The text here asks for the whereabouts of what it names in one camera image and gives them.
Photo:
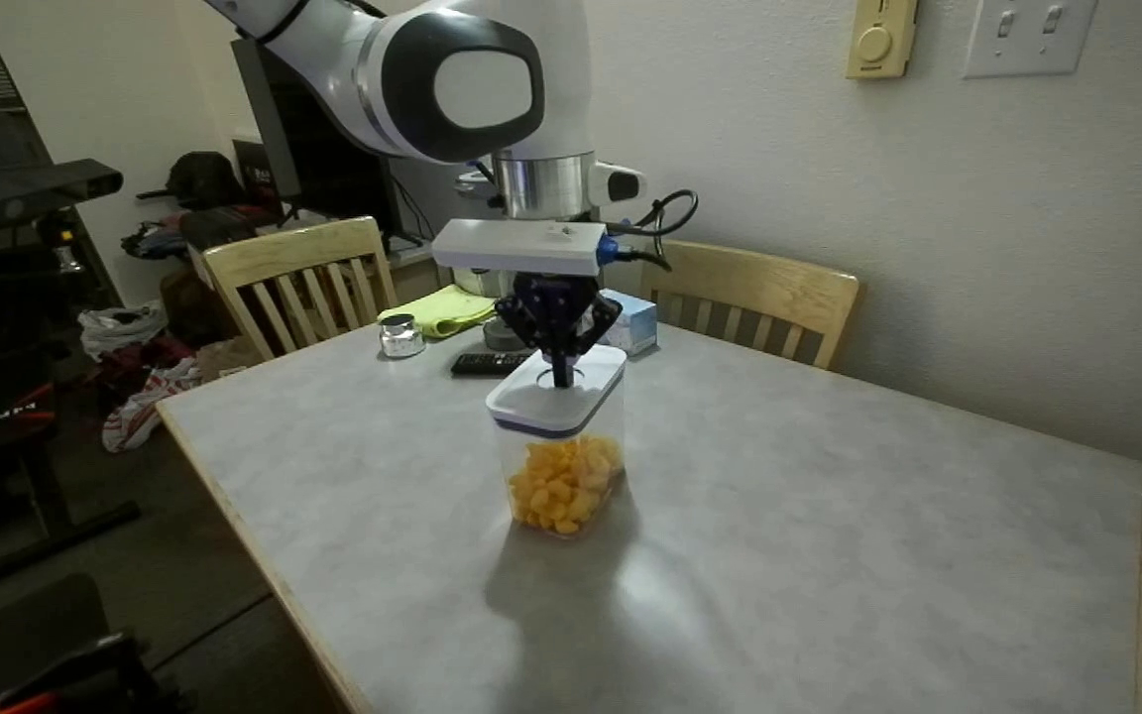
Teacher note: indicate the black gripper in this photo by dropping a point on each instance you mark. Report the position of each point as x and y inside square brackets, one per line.
[557, 298]

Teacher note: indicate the white rounded box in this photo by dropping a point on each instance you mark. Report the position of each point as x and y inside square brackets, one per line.
[597, 384]

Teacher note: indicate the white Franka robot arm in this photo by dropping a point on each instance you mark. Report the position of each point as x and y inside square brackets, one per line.
[335, 60]

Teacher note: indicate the clear plastic storage jar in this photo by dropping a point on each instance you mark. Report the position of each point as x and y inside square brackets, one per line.
[527, 442]

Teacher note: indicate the small glass jar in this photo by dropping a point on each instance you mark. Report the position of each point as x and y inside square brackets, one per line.
[397, 340]

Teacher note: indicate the blue tissue box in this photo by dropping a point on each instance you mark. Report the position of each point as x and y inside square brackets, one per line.
[635, 322]

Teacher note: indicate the small white container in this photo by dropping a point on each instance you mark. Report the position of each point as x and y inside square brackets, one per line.
[473, 283]

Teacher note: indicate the black remote control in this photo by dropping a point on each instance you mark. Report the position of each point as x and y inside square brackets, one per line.
[479, 364]

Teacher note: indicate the yellow puffed snacks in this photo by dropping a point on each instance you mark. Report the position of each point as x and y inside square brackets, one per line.
[569, 486]

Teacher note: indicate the wooden slat-back chair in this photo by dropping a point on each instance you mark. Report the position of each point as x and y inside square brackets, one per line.
[297, 252]
[755, 283]

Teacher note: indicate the black monitor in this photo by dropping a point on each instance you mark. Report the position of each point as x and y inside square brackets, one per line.
[321, 179]

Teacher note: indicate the pile of clothes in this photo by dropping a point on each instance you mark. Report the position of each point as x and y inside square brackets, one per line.
[137, 398]

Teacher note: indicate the black equipment stand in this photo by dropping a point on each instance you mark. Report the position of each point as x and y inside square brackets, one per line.
[51, 476]

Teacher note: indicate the black and red bag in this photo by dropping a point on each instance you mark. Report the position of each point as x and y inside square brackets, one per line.
[83, 676]

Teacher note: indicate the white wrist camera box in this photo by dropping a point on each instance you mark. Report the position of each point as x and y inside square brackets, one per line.
[516, 244]

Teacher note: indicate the beige wall thermostat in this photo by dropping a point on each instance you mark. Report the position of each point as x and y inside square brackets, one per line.
[881, 39]

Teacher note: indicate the black stereo camera bar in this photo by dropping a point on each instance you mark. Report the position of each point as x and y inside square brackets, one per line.
[43, 183]

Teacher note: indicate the white light switch plate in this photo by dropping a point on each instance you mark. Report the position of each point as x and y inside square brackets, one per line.
[1030, 33]

